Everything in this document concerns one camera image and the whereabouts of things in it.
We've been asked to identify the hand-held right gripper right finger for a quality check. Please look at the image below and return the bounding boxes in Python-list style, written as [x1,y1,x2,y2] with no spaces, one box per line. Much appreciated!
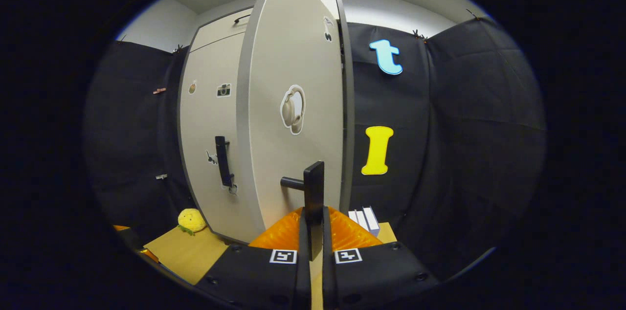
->
[321,206,441,310]

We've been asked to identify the yellow plush toy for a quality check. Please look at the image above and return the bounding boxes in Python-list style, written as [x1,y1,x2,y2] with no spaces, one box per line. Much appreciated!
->
[177,208,208,236]

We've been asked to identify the black backdrop cloth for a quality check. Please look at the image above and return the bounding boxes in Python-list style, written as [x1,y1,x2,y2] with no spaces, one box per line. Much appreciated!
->
[83,17,547,281]

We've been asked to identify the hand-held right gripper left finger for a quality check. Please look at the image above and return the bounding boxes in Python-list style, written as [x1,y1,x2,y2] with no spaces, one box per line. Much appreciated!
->
[196,206,312,310]

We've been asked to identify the beige double-door shoe cabinet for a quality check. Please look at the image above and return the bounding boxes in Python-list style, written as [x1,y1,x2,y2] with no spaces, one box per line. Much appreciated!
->
[176,0,355,247]

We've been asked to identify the beige cabinet door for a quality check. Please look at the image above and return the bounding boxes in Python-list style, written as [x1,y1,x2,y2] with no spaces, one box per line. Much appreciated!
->
[236,0,349,244]
[179,31,267,244]

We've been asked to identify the black door handle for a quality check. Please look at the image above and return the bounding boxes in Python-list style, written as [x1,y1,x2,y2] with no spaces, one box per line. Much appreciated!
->
[280,160,325,262]
[215,136,234,188]

